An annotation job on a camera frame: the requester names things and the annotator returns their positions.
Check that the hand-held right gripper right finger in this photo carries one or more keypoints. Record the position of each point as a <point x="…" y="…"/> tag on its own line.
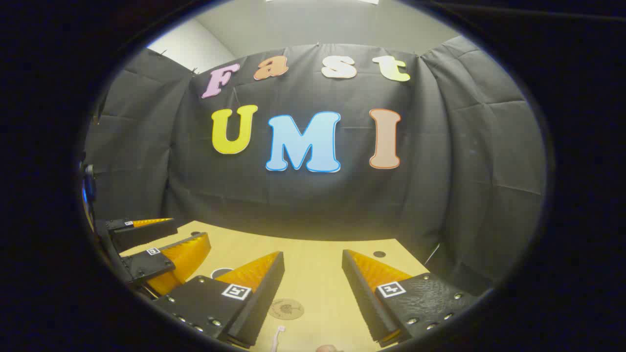
<point x="359" y="293"/>

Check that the light wooden desktop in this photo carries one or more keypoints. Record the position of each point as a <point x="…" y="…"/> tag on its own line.
<point x="313" y="274"/>

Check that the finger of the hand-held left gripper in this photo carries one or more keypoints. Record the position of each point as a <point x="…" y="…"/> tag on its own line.
<point x="146" y="266"/>
<point x="142" y="235"/>

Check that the white cup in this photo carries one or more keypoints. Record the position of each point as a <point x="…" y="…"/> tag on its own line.
<point x="222" y="274"/>

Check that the pink toothbrush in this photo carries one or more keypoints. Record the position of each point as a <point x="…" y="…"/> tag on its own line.
<point x="279" y="335"/>

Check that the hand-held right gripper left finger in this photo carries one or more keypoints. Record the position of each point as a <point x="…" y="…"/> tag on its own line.
<point x="264" y="293"/>

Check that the black backdrop cloth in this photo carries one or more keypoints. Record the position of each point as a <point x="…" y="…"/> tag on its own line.
<point x="440" y="171"/>

